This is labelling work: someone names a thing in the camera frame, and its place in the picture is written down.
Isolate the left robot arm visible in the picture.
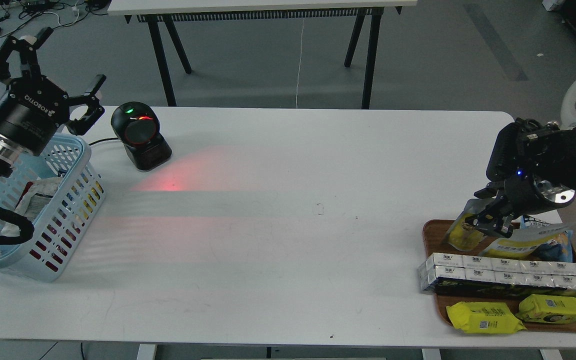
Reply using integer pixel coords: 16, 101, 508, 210
0, 27, 106, 245

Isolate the background white table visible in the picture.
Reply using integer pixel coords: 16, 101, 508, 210
108, 0, 418, 110

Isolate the silver boxed snack carton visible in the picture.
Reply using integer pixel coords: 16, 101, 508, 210
416, 252, 576, 300

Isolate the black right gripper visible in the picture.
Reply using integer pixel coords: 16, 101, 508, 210
464, 172, 576, 239

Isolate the yellow blue snack pouch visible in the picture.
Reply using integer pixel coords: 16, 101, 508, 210
478, 223, 573, 260

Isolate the floor cables bundle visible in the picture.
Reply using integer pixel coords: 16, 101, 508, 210
0, 0, 111, 46

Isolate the yellow snack pack left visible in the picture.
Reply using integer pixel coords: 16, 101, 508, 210
446, 301, 526, 335

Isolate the light blue plastic basket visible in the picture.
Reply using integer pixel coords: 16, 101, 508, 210
0, 133, 107, 282

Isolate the yellow snack pack right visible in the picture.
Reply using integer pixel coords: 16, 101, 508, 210
515, 294, 576, 324

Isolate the brown wooden tray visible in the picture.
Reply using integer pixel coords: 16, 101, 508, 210
422, 219, 576, 333

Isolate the white hanging cable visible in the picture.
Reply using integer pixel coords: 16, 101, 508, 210
295, 19, 305, 109

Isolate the black barcode scanner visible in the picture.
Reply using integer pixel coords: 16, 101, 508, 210
110, 101, 172, 172

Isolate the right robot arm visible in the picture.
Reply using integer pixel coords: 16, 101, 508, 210
464, 118, 576, 239

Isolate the white snack bag in basket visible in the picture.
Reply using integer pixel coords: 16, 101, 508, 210
14, 177, 64, 224

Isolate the yellow snack pack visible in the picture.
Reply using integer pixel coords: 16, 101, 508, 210
446, 301, 526, 335
515, 294, 576, 324

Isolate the yellow grey snack pouch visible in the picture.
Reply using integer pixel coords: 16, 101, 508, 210
443, 198, 496, 252

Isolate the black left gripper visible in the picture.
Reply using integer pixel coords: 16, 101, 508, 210
0, 26, 107, 157

